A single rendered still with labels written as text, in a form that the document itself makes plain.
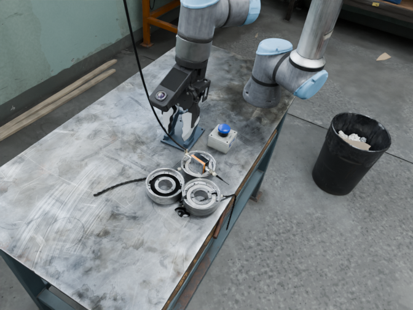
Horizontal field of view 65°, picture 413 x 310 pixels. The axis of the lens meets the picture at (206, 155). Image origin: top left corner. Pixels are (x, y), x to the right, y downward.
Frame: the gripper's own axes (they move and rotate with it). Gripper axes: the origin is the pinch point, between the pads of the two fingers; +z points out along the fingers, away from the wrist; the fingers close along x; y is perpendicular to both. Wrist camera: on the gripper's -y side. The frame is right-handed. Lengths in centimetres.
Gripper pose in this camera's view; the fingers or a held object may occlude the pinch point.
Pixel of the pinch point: (175, 133)
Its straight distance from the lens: 82.1
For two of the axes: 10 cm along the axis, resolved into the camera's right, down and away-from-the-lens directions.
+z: -1.8, 7.6, 6.2
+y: 4.7, -4.9, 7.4
